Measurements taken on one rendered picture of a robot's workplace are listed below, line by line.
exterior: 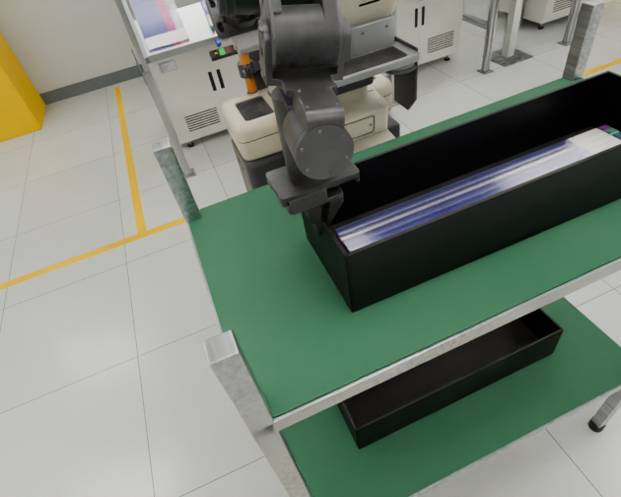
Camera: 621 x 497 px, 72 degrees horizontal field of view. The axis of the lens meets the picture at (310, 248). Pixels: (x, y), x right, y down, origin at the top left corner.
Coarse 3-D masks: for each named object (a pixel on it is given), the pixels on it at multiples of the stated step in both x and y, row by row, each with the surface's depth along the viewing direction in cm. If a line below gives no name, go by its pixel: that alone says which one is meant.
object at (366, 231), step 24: (576, 144) 70; (600, 144) 69; (504, 168) 68; (528, 168) 68; (552, 168) 67; (432, 192) 67; (456, 192) 66; (480, 192) 65; (384, 216) 65; (408, 216) 64; (432, 216) 63; (360, 240) 62
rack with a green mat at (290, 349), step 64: (576, 64) 91; (256, 192) 81; (256, 256) 69; (512, 256) 61; (576, 256) 60; (256, 320) 60; (320, 320) 58; (384, 320) 57; (448, 320) 55; (512, 320) 57; (576, 320) 119; (256, 384) 45; (320, 384) 52; (512, 384) 109; (576, 384) 107; (320, 448) 105; (384, 448) 103; (448, 448) 101
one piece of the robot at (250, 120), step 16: (384, 80) 138; (256, 96) 143; (384, 96) 140; (224, 112) 142; (240, 112) 138; (256, 112) 136; (272, 112) 134; (240, 128) 130; (256, 128) 131; (272, 128) 132; (240, 144) 133; (256, 144) 134; (272, 144) 136; (240, 160) 149; (256, 160) 139; (272, 160) 140; (256, 176) 141
